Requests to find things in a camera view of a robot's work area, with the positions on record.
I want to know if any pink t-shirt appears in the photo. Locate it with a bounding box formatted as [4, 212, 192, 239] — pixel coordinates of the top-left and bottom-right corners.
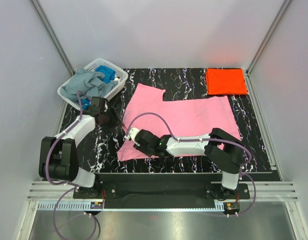
[117, 83, 242, 162]

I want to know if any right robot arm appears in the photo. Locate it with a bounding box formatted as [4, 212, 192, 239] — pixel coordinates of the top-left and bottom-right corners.
[129, 127, 245, 198]

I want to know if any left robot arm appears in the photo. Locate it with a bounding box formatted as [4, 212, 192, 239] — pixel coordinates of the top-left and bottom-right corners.
[38, 96, 120, 198]

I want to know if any grey t-shirt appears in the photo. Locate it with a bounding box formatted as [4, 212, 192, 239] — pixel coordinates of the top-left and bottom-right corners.
[60, 68, 119, 102]

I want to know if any blue t-shirt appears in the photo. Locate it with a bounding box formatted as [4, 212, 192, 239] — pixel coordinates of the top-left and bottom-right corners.
[75, 65, 119, 99]

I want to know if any white plastic basket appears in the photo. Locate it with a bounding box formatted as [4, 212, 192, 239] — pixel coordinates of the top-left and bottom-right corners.
[57, 58, 128, 110]

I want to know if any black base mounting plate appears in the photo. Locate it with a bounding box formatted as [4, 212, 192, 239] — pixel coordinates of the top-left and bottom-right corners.
[73, 173, 251, 203]

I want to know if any folded orange t-shirt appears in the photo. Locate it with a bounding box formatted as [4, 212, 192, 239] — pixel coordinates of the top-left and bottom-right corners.
[206, 68, 248, 96]

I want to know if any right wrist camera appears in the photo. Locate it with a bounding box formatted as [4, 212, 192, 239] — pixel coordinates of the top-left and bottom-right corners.
[124, 127, 140, 146]

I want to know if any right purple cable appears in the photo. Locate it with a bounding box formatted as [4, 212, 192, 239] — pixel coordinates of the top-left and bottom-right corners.
[126, 112, 257, 217]

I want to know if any white slotted cable duct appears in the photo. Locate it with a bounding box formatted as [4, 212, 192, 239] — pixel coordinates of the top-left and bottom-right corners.
[37, 201, 226, 211]

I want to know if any right aluminium frame post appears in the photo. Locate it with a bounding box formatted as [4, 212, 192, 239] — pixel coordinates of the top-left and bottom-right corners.
[246, 0, 294, 75]

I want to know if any aluminium frame post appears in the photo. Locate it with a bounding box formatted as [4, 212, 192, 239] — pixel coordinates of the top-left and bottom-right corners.
[246, 0, 294, 75]
[29, 0, 75, 75]

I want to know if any left aluminium frame post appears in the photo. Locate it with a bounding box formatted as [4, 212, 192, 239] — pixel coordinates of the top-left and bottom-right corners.
[29, 0, 75, 75]

